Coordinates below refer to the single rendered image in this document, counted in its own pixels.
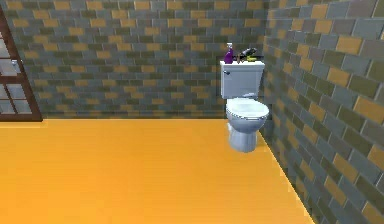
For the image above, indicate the purple spray bottle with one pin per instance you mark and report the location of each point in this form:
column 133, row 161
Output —
column 228, row 56

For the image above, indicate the white toilet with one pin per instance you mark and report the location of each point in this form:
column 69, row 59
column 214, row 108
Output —
column 242, row 83

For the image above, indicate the brown framed glass door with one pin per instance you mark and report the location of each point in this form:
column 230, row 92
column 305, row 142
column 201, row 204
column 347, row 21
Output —
column 12, row 87

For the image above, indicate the black and yellow object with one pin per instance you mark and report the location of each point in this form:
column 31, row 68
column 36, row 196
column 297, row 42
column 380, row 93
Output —
column 249, row 54

